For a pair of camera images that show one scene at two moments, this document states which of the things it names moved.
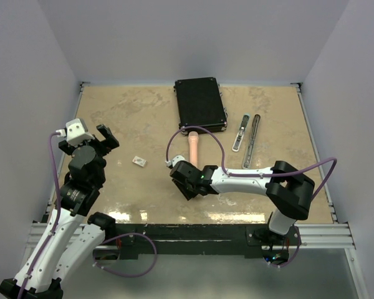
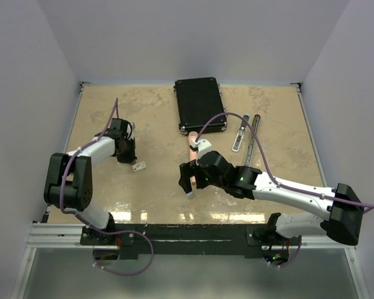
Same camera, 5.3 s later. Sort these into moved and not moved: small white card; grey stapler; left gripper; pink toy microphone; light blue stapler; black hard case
Moved: left gripper; small white card
Not moved: black hard case; pink toy microphone; grey stapler; light blue stapler
